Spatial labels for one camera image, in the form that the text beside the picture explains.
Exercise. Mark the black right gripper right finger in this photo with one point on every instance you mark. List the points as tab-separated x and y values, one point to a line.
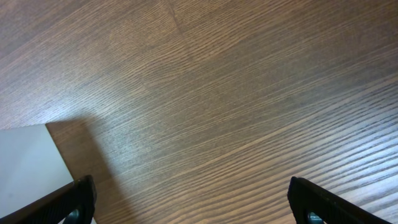
312	204

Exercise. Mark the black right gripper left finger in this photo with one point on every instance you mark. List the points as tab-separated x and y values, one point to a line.
73	203

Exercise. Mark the white cardboard box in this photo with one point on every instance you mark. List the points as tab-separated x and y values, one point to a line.
31	167

